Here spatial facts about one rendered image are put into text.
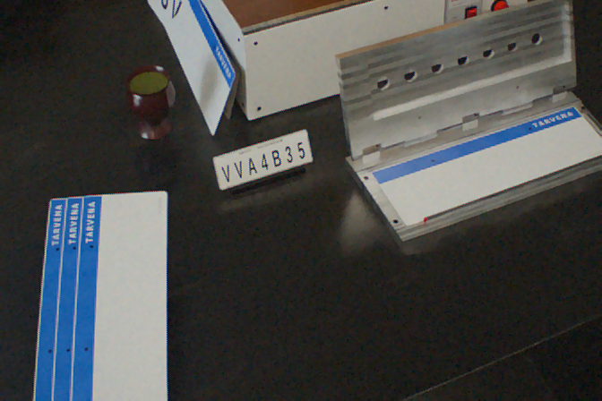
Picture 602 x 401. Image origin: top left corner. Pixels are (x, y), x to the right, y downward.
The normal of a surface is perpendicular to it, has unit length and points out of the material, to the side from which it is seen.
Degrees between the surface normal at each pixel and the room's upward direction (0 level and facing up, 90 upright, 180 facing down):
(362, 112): 74
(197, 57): 69
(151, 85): 0
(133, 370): 0
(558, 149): 0
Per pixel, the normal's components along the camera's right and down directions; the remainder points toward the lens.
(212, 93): -0.89, -0.03
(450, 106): 0.37, 0.41
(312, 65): 0.40, 0.63
